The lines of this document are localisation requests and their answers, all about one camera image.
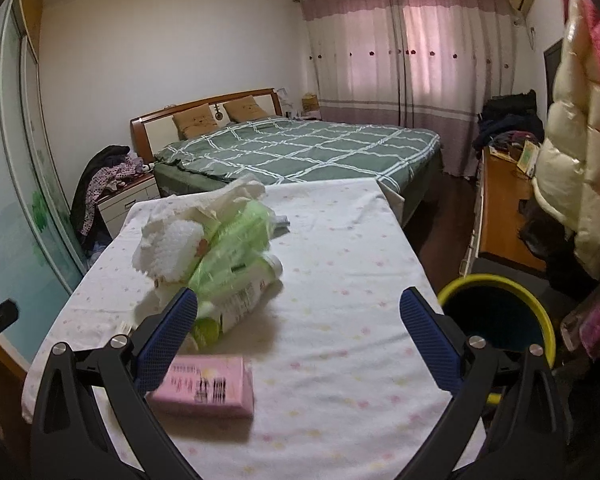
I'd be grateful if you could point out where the green labelled plastic bottle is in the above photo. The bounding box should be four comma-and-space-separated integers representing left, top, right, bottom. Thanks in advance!
190, 252, 283, 351

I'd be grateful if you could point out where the green plastic bag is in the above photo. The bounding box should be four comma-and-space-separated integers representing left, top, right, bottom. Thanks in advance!
188, 200, 274, 301

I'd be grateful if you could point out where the yellow rimmed black trash bin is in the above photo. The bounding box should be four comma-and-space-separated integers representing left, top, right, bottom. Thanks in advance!
438, 273, 557, 366

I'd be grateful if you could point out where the glass sliding wardrobe door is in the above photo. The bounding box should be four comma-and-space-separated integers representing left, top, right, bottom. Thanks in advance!
0, 0, 86, 368

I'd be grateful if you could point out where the pink cardboard box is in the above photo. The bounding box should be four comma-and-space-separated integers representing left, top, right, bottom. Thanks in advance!
147, 356, 254, 418

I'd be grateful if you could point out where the white bedside nightstand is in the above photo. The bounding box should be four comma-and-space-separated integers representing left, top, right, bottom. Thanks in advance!
97, 174, 160, 238

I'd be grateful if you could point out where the pile of clothes on nightstand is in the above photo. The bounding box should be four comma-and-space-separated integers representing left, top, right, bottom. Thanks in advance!
70, 145, 145, 256

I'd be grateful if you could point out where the white foam fruit net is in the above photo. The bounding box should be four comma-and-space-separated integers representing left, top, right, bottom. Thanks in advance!
132, 219, 204, 283

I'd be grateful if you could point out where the white dotted table cloth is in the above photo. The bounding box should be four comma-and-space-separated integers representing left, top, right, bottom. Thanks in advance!
21, 178, 488, 480

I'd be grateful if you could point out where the white crumpled tissue paper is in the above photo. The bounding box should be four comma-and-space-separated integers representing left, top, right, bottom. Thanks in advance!
132, 173, 269, 321

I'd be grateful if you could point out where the wooden bed headboard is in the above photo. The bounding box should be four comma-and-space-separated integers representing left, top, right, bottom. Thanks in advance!
130, 88, 284, 164

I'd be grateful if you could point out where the orange wooden desk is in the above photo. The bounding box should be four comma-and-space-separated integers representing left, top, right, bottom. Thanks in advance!
460, 148, 546, 276

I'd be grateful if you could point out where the cream puffer jacket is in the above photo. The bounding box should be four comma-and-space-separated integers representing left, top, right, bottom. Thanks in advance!
532, 0, 600, 278

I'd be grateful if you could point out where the left brown pillow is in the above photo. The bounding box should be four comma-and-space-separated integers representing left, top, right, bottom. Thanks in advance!
172, 104, 219, 140

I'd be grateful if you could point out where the brown pillow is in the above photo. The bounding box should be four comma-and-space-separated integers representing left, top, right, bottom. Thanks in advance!
224, 96, 270, 122
172, 104, 219, 140

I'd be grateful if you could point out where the dark clothes pile by curtain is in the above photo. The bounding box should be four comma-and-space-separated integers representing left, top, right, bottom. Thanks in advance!
472, 90, 545, 158

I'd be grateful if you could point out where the right brown pillow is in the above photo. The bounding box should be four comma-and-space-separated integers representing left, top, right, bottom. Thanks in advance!
224, 96, 270, 122

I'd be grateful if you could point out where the bed with green plaid quilt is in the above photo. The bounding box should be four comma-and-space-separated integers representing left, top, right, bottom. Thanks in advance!
155, 116, 442, 224

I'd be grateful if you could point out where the yellow tissue box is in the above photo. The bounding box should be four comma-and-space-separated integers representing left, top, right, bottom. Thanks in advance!
301, 92, 320, 114

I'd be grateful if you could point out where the black television screen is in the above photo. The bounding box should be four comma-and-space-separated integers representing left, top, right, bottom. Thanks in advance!
543, 39, 562, 107

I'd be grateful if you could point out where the pink white curtain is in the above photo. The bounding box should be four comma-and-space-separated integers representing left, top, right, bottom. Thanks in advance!
300, 0, 516, 178

